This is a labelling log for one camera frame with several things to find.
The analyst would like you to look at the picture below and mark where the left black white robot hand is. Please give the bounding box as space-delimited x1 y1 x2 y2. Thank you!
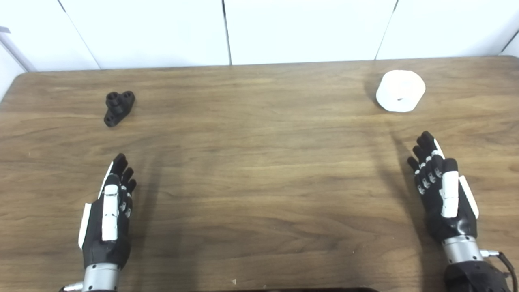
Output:
78 153 137 270

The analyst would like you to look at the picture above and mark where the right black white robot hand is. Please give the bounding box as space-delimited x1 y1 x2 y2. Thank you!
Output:
407 131 480 244

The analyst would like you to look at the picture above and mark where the black plastic holder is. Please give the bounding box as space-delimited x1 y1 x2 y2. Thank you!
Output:
104 91 136 128

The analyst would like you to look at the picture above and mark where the round white plastic piece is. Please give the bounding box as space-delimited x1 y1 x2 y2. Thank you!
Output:
375 70 426 113

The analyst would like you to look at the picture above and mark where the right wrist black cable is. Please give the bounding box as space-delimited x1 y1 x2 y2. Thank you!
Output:
481 250 518 292

